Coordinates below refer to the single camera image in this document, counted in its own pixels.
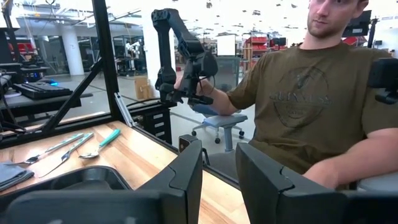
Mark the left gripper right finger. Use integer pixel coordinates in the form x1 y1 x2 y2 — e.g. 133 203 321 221
235 142 346 224

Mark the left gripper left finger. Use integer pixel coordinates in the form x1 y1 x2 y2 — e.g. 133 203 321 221
136 139 204 224

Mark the spoon with teal handle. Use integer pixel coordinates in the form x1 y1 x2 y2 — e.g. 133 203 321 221
78 128 122 161

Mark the knife with patterned handle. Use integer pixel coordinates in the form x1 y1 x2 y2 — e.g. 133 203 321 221
38 132 95 179

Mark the fork with patterned handle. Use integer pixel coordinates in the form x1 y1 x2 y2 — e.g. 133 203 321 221
5 133 85 166

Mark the grey cloth napkin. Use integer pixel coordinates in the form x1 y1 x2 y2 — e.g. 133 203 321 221
0 161 35 192

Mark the black serving tray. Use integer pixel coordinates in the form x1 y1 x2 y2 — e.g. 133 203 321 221
0 165 134 212

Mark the black drawer cabinet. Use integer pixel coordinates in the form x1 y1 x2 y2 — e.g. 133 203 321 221
136 101 174 146

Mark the blue office chair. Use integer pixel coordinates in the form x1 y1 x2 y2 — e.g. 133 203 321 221
190 104 249 153

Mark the brown cardboard box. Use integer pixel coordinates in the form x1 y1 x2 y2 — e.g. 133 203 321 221
134 76 150 100

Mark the person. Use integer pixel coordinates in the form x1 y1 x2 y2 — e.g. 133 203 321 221
174 0 398 191

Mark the white board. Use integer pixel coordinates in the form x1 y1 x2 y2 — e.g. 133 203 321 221
216 34 237 57

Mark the red storage shelf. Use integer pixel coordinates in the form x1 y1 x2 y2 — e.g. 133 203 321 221
244 35 271 68

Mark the black computer keyboard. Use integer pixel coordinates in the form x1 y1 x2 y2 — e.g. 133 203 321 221
12 81 73 101

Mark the grey desk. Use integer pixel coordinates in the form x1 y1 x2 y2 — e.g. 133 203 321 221
0 91 94 119

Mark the black monitor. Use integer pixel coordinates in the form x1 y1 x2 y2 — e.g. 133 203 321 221
341 9 373 38

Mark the small black table camera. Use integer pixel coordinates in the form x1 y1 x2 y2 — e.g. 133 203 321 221
178 134 211 166

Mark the silver aluminium bracket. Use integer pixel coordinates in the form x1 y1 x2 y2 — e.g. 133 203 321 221
113 92 137 128

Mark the black aluminium rig frame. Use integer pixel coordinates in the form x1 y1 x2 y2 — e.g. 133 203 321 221
0 0 242 190

